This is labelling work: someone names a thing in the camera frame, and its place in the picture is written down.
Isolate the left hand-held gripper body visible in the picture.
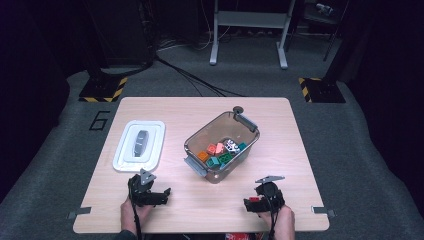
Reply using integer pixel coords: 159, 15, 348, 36
128, 168, 157, 207

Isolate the dark curtain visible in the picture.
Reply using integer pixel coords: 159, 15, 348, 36
336, 0, 424, 208
0, 0, 86, 204

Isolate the white box lid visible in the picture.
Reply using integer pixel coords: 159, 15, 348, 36
112, 119, 167, 173

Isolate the white toy ambulance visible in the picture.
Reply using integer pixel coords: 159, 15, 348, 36
223, 139, 241, 155

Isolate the black floor cable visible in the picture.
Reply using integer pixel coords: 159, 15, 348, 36
154, 56, 246, 98

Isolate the white metal desk frame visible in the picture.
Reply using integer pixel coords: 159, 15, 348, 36
209, 0, 296, 70

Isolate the small grey device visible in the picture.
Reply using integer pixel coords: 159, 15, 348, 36
314, 2, 334, 16

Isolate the person's left hand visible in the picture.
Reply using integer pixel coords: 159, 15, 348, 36
120, 197, 154, 236

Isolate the person's right hand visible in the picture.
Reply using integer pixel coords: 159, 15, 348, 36
258, 204, 296, 240

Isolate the transparent brown storage box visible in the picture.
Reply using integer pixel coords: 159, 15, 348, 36
183, 109, 261, 184

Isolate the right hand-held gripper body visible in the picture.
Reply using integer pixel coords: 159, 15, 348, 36
254, 175, 286, 213

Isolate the red patterned object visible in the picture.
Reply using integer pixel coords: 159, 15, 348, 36
225, 232, 251, 240

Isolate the black equipment cabinet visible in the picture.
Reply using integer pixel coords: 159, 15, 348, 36
83, 0, 156, 68

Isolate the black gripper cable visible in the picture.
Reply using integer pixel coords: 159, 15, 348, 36
128, 188, 143, 240
266, 196, 280, 240

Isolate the black side table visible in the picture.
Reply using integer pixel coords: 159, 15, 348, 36
298, 0, 344, 63

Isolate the grey tape piece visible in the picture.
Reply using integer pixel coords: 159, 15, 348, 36
67, 206, 92, 221
311, 205, 336, 218

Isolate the black striped stand base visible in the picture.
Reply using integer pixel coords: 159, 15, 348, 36
298, 77, 347, 104
78, 76, 129, 103

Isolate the white floor cable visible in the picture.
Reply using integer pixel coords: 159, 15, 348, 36
156, 28, 234, 52

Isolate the green toy brick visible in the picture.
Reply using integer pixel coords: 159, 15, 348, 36
218, 151, 234, 164

